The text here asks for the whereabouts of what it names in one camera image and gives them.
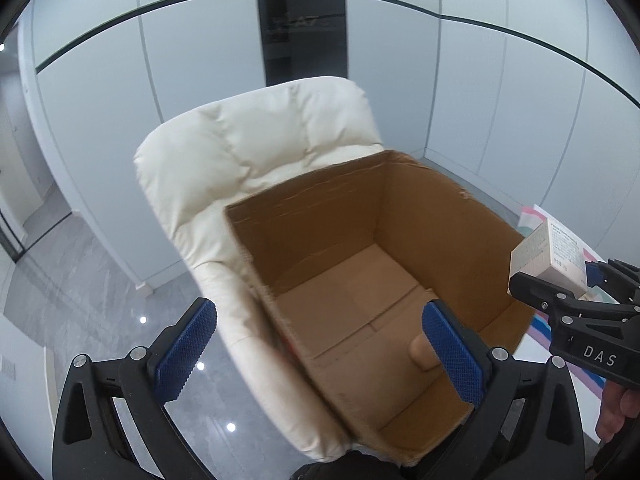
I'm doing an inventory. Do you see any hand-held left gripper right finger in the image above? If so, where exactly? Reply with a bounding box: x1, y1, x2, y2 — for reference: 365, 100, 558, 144
415, 299, 587, 480

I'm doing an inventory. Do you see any person's right hand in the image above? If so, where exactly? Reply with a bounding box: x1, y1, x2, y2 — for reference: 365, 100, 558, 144
597, 382, 640, 443

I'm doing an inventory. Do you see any brown cardboard box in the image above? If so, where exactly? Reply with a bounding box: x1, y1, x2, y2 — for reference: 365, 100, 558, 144
223, 150, 538, 463

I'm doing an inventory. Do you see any cream padded chair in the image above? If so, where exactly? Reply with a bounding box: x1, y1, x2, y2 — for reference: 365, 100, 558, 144
132, 76, 386, 463

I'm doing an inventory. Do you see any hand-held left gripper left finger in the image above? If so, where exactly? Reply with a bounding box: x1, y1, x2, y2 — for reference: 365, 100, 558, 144
51, 297, 221, 480

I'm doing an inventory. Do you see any small beige carton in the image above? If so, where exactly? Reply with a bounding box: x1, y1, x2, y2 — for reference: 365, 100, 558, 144
510, 220, 596, 298

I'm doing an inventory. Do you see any dark tall cabinet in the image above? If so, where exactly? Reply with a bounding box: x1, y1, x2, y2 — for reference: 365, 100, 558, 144
254, 0, 348, 88

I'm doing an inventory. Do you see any tan cylindrical object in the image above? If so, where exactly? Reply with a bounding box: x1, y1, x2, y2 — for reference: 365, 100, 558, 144
410, 335, 443, 373

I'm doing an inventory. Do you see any striped pastel blanket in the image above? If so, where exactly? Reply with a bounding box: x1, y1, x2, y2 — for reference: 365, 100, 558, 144
517, 204, 640, 443

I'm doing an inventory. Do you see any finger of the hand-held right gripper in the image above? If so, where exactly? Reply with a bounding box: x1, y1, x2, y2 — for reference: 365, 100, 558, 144
509, 271, 640, 326
587, 259, 640, 303

